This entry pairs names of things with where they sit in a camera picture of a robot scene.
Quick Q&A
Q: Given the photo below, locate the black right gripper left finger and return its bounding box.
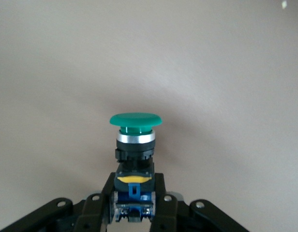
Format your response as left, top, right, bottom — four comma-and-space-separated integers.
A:
0, 173, 116, 232

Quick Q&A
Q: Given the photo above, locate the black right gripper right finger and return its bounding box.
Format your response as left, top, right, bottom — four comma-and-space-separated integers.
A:
150, 173, 250, 232

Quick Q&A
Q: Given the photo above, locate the green mushroom push button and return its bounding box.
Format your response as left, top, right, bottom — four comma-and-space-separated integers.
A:
109, 113, 164, 223

